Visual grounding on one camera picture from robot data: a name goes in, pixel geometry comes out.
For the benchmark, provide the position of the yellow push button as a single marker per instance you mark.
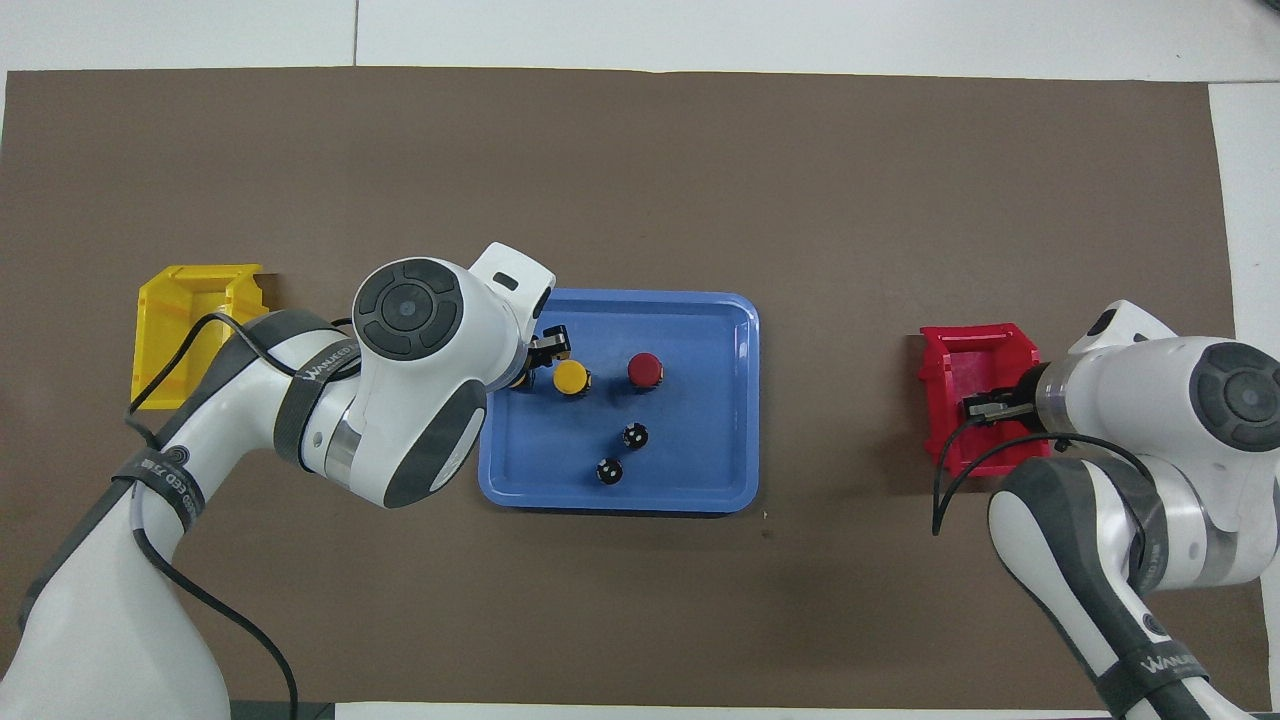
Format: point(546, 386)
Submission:
point(571, 377)
point(523, 383)

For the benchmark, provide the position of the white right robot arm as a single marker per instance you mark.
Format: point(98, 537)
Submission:
point(1130, 400)

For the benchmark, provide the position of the red push button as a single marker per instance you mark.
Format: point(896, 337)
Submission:
point(645, 368)

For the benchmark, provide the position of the brown paper mat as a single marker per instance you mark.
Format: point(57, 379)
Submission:
point(640, 180)

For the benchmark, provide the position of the yellow plastic bin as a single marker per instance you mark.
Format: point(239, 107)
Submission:
point(165, 330)

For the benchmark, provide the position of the black cylinder part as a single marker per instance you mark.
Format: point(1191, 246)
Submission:
point(635, 436)
point(610, 472)

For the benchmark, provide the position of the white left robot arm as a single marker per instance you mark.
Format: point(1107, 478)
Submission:
point(410, 400)

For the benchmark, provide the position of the blue plastic tray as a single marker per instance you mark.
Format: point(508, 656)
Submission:
point(700, 470)

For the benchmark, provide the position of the red plastic bin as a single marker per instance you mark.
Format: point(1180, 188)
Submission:
point(950, 360)

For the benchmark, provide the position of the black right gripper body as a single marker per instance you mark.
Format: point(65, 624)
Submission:
point(1025, 395)

